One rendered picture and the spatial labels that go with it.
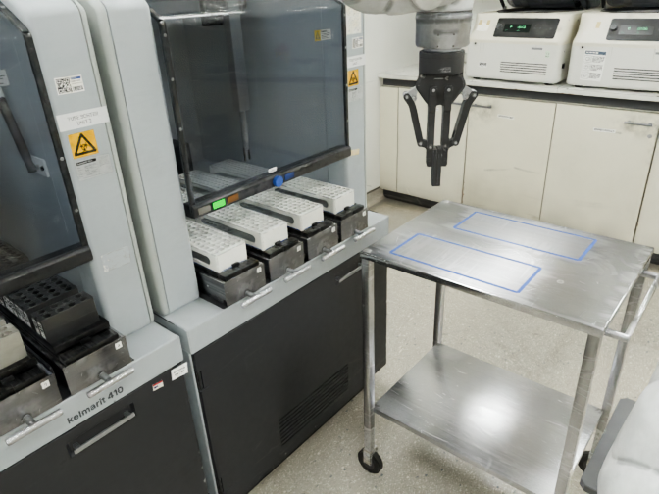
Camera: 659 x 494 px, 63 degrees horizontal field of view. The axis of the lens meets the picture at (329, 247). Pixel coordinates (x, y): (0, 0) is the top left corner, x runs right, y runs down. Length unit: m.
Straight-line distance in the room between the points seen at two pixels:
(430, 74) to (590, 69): 2.29
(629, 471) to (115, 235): 1.01
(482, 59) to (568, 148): 0.71
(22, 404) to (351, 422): 1.22
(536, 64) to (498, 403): 2.04
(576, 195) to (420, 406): 1.94
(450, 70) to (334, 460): 1.40
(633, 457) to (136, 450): 1.02
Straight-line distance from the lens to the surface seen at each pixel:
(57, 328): 1.23
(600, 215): 3.33
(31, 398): 1.18
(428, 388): 1.79
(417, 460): 1.96
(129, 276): 1.28
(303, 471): 1.93
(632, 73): 3.14
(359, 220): 1.69
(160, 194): 1.27
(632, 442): 0.79
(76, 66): 1.15
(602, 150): 3.22
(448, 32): 0.92
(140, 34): 1.22
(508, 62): 3.33
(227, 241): 1.41
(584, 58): 3.19
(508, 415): 1.75
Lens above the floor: 1.46
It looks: 26 degrees down
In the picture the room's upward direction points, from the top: 3 degrees counter-clockwise
